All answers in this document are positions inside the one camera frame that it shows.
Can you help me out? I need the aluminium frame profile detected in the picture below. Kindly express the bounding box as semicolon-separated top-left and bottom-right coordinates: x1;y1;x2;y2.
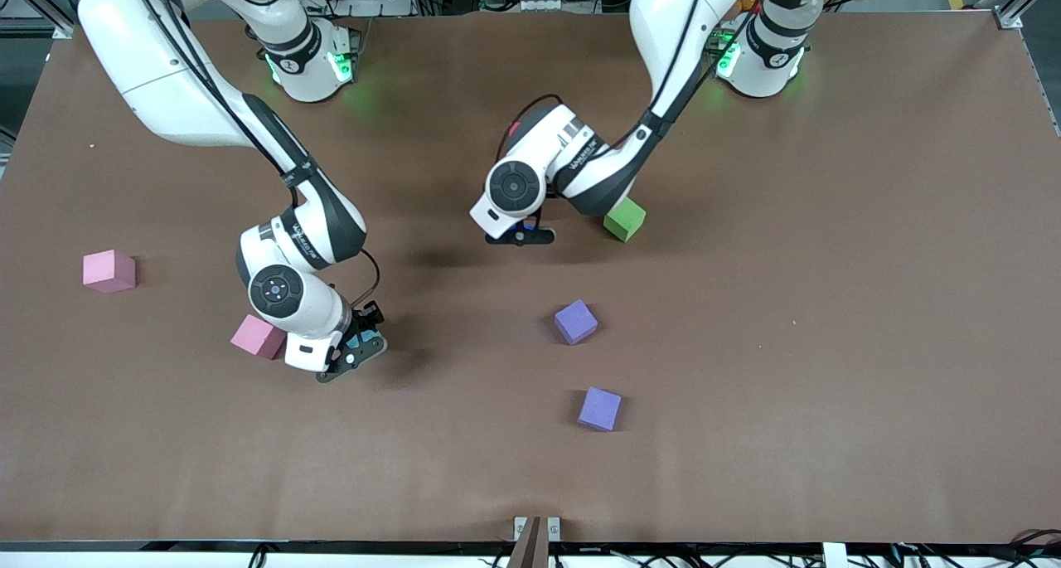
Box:
0;0;80;40
991;0;1061;32

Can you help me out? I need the green foam cube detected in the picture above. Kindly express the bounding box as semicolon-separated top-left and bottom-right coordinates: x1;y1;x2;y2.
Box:
603;197;647;244

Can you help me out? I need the pink foam cube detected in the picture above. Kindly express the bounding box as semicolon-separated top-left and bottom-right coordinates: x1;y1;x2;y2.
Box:
230;313;288;362
82;250;137;294

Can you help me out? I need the purple foam cube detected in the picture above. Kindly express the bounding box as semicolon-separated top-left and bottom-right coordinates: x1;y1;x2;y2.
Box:
553;299;599;347
577;386;623;433

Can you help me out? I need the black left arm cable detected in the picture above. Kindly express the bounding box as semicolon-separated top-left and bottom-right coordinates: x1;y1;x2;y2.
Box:
496;0;714;167

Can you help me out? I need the slanted metal post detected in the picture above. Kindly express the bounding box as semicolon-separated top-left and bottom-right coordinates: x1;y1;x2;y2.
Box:
506;516;551;568

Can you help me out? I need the brown table cover sheet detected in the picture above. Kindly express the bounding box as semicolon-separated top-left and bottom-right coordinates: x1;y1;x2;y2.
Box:
0;11;1061;546

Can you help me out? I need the silver metal bracket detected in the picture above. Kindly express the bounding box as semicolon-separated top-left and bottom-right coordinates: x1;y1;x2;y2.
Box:
513;516;561;542

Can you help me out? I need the black cable bundle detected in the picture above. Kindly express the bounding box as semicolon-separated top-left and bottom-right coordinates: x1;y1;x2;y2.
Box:
891;528;1061;568

